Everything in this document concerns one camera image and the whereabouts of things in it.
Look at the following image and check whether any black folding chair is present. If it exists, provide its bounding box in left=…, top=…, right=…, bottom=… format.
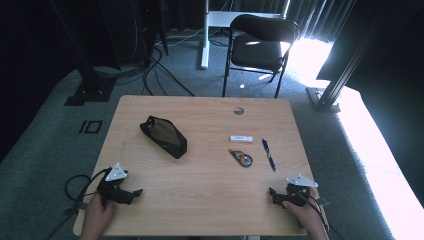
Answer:
left=221, top=13, right=301, bottom=99

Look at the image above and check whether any bundle of floor cables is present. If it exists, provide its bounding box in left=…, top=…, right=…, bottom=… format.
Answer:
left=93, top=28, right=204, bottom=98

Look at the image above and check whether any black mesh pencil case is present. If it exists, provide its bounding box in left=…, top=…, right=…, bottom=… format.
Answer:
left=139, top=115, right=188, bottom=160

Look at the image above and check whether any white glue stick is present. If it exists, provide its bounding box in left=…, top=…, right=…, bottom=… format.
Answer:
left=229, top=134, right=254, bottom=144

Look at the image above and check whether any person's left hand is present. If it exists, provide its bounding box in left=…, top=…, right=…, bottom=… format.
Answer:
left=83, top=193, right=117, bottom=231

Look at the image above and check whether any black metal stand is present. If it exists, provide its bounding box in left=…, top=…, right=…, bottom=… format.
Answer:
left=49, top=0, right=118, bottom=107
left=305, top=0, right=393, bottom=114

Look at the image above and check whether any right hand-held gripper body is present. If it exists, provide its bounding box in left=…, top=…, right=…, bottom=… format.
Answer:
left=281, top=173, right=319, bottom=208

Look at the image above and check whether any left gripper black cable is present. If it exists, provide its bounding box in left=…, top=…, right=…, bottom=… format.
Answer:
left=46, top=168, right=112, bottom=240

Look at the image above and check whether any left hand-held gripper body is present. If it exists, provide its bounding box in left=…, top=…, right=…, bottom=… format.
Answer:
left=95, top=162, right=135, bottom=207

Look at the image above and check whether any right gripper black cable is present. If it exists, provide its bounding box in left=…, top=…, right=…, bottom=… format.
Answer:
left=293, top=189, right=331, bottom=234

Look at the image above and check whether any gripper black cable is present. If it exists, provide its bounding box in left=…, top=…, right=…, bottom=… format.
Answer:
left=293, top=189, right=331, bottom=234
left=46, top=168, right=112, bottom=240

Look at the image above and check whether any blue pen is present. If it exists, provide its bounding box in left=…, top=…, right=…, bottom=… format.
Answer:
left=261, top=138, right=277, bottom=173

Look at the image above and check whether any person's right hand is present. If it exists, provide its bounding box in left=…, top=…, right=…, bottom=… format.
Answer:
left=281, top=186, right=324, bottom=230

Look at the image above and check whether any white desk frame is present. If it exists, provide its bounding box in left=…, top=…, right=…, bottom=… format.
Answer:
left=199, top=0, right=291, bottom=70

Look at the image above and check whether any black computer tower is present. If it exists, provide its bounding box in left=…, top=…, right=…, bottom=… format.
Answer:
left=131, top=0, right=169, bottom=66

